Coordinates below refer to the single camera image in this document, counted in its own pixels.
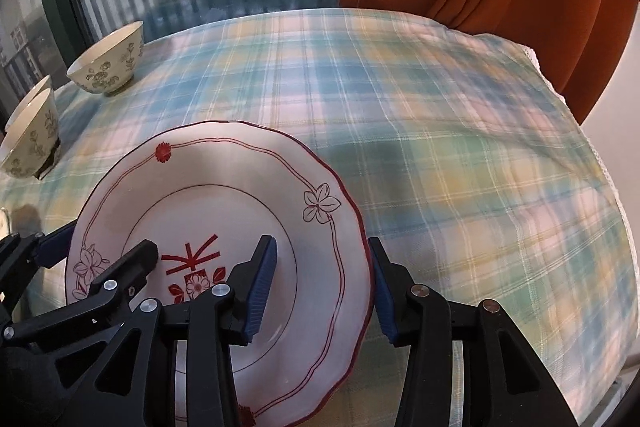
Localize green floral bowl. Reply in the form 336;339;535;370
4;75;52;131
1;88;60;179
66;20;144;94

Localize red pattern white plate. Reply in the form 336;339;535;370
65;120;372;426

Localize plaid tablecloth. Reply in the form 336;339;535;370
1;9;639;421

